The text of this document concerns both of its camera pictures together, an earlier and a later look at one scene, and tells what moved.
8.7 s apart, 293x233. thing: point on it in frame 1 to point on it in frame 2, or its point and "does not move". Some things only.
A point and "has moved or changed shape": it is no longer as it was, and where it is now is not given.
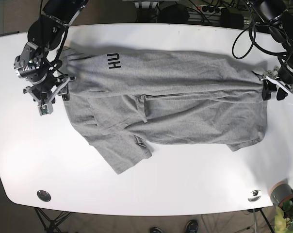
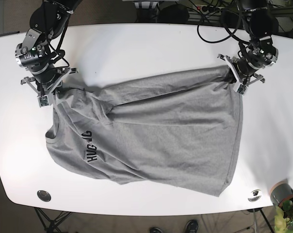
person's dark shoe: [155, 230] does not move
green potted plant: [288, 219] does not move
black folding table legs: [50, 225] does not move
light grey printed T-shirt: [124, 100] has moved or changed shape
